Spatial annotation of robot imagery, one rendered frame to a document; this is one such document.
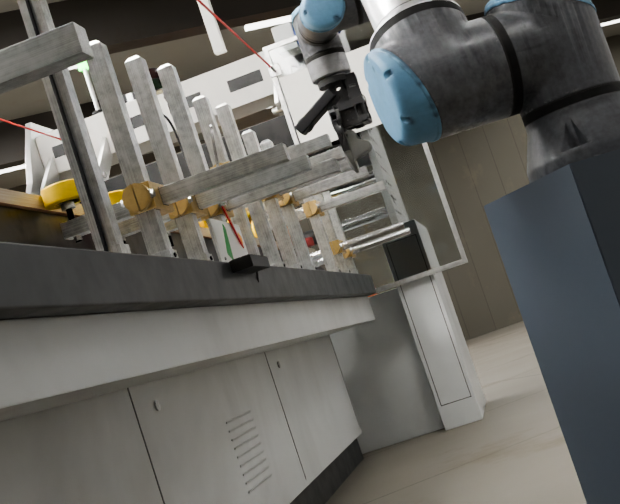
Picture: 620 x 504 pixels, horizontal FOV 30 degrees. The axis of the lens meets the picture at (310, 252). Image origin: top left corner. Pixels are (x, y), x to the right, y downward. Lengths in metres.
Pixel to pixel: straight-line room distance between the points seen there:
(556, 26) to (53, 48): 0.82
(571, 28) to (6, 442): 1.00
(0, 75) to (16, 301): 0.31
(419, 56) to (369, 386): 3.39
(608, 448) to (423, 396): 3.25
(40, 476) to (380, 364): 3.22
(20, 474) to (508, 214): 0.81
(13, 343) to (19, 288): 0.07
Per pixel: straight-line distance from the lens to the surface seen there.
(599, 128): 1.65
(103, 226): 1.79
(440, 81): 1.62
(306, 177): 2.54
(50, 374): 1.44
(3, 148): 10.88
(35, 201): 2.13
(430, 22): 1.67
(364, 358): 4.92
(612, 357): 1.60
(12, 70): 1.10
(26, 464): 1.79
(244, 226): 2.77
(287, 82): 4.89
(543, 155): 1.67
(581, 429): 1.73
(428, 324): 4.76
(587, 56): 1.69
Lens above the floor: 0.47
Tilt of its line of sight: 5 degrees up
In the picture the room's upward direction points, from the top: 18 degrees counter-clockwise
